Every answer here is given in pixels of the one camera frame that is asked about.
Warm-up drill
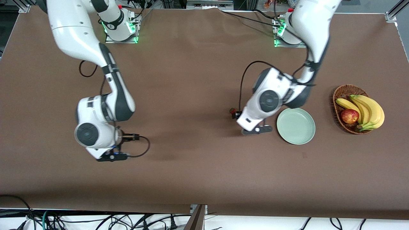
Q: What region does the light green round plate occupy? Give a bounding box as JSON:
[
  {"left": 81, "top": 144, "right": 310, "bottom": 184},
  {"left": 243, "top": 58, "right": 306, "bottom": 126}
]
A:
[{"left": 276, "top": 107, "right": 316, "bottom": 145}]

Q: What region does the black cable on table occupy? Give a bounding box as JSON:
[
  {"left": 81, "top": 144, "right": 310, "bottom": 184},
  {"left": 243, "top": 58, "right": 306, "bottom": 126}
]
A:
[{"left": 220, "top": 9, "right": 283, "bottom": 28}]

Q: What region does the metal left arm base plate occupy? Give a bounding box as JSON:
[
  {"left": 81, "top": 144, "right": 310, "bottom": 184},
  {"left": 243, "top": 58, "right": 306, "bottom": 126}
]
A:
[{"left": 274, "top": 38, "right": 304, "bottom": 48}]

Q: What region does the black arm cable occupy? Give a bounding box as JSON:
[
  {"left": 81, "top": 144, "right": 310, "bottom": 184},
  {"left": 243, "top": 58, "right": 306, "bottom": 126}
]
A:
[
  {"left": 238, "top": 60, "right": 316, "bottom": 111},
  {"left": 79, "top": 60, "right": 150, "bottom": 158}
]

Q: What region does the aluminium frame bar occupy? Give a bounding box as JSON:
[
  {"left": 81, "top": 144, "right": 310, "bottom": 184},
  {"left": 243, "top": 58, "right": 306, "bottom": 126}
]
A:
[{"left": 186, "top": 0, "right": 234, "bottom": 10}]

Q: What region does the red apple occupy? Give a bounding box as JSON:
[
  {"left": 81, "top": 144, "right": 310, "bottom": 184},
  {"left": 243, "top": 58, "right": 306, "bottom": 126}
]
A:
[{"left": 340, "top": 109, "right": 360, "bottom": 125}]

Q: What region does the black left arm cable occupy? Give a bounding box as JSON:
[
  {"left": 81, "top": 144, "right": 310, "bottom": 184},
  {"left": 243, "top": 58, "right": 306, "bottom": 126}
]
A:
[{"left": 238, "top": 60, "right": 316, "bottom": 111}]

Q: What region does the aluminium profile post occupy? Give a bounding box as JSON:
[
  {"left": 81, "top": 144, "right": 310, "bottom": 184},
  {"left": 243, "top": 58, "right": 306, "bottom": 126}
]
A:
[{"left": 184, "top": 204, "right": 208, "bottom": 230}]

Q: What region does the yellow banana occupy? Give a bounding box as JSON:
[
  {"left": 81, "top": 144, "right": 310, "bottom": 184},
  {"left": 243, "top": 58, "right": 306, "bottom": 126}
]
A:
[
  {"left": 336, "top": 98, "right": 362, "bottom": 124},
  {"left": 350, "top": 95, "right": 373, "bottom": 126},
  {"left": 355, "top": 95, "right": 385, "bottom": 132}
]

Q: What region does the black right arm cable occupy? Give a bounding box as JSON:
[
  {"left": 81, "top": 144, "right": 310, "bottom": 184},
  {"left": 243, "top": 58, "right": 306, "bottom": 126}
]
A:
[{"left": 79, "top": 60, "right": 150, "bottom": 158}]

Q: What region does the brown wicker basket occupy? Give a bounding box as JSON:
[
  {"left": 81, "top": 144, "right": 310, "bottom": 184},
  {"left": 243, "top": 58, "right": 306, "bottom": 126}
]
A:
[{"left": 333, "top": 84, "right": 374, "bottom": 135}]

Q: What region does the brown table cover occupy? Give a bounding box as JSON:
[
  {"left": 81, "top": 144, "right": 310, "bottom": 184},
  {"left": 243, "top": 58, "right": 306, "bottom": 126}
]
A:
[{"left": 0, "top": 6, "right": 409, "bottom": 220}]

